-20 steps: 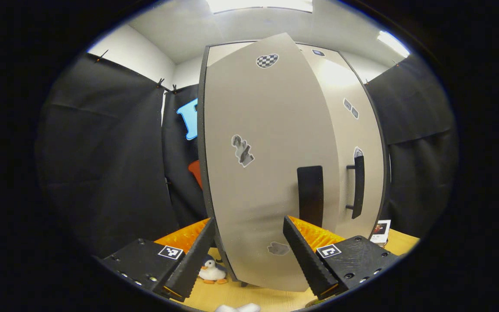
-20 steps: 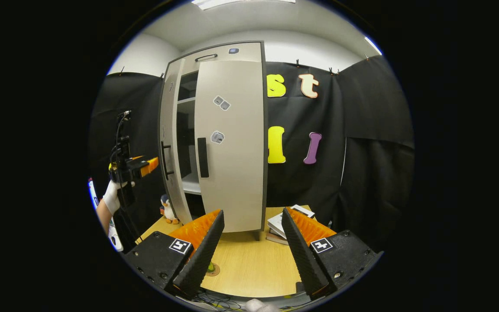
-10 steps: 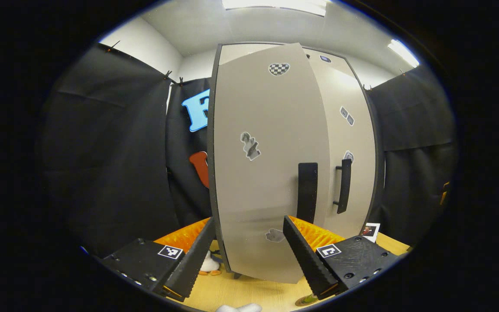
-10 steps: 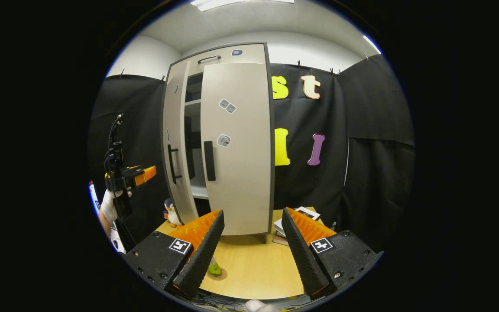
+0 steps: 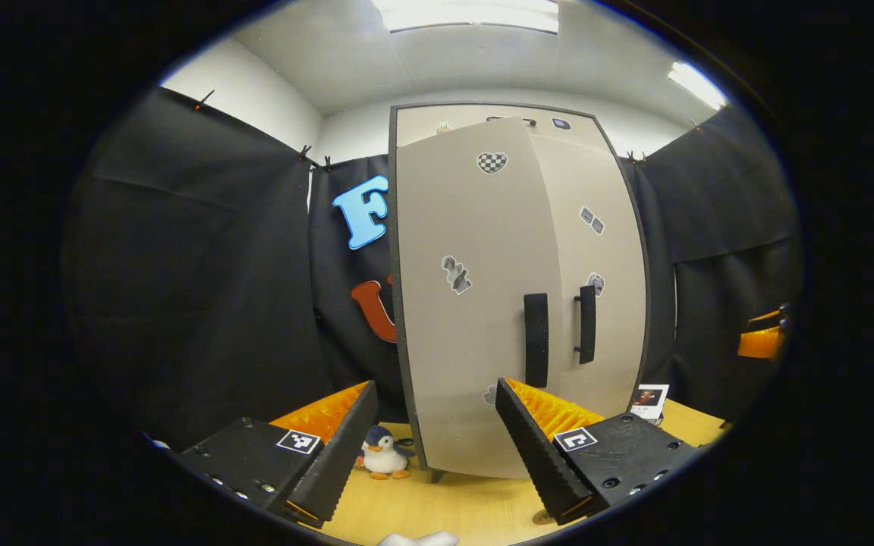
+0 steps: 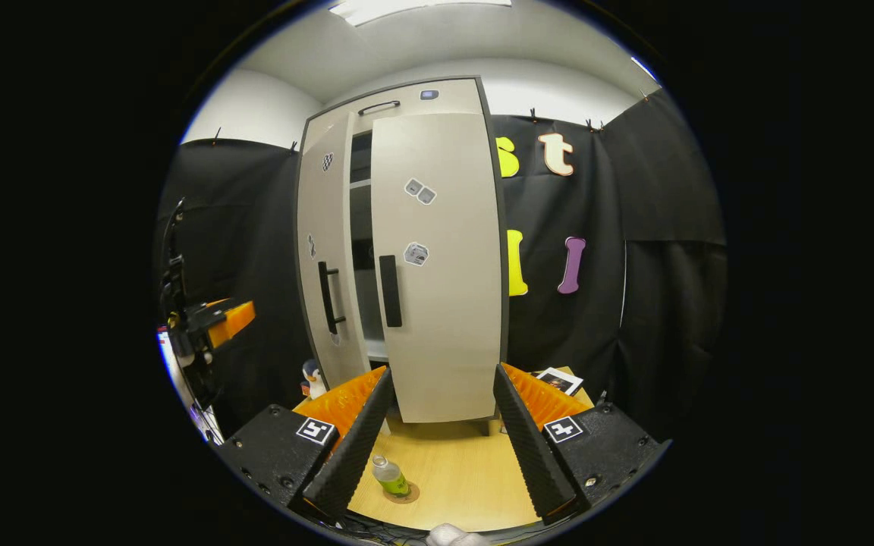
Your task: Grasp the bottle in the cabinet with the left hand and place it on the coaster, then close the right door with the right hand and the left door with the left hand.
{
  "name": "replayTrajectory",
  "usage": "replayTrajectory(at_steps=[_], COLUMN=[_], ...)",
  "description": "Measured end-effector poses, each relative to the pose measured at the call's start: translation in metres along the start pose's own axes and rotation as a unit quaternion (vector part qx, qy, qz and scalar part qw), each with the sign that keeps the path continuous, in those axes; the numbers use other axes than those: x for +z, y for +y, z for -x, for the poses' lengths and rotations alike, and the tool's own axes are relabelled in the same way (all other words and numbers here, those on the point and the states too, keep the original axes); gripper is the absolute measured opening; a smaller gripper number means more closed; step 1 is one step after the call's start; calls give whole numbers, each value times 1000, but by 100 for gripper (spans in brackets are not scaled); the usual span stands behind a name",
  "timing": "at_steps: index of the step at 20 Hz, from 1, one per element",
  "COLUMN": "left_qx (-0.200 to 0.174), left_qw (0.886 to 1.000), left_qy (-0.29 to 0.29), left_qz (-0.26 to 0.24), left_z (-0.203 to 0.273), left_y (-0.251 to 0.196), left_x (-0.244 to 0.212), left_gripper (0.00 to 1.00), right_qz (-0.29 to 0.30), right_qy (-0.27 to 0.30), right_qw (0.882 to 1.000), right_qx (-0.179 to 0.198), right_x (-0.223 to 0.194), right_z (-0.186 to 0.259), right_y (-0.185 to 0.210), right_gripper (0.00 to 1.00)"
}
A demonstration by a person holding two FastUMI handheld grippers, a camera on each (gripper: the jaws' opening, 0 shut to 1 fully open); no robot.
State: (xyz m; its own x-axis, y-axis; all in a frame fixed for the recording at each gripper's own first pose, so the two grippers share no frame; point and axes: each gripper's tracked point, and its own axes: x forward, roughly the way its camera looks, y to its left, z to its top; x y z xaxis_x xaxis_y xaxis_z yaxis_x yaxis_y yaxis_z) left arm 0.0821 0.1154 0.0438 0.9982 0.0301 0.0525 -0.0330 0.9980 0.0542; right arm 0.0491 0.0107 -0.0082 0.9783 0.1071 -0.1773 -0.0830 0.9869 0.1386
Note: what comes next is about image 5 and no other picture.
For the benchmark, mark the white book with portrait cover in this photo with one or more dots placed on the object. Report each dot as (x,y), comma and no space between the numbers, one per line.
(649,402)

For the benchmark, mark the black backdrop cloth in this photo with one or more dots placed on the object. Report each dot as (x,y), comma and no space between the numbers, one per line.
(194,265)

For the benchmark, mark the grey cabinet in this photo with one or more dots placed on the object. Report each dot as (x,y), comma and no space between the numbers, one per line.
(392,303)

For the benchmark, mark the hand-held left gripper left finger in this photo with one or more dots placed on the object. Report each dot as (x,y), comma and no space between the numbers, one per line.
(334,455)

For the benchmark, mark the ceiling light panel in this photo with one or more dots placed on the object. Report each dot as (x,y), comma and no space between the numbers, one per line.
(467,14)
(699,85)

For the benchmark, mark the round wooden coaster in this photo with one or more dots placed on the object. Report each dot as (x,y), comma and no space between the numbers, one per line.
(543,518)

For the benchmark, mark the penguin plush toy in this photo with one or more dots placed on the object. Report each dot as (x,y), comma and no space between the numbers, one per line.
(384,455)

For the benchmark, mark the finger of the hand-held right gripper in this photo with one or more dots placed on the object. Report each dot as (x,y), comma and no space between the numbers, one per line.
(765,317)
(759,345)

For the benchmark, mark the grey cabinet door heart sticker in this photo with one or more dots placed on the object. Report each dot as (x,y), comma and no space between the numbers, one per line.
(475,341)

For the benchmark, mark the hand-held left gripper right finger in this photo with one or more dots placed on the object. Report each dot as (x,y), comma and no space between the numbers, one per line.
(536,455)

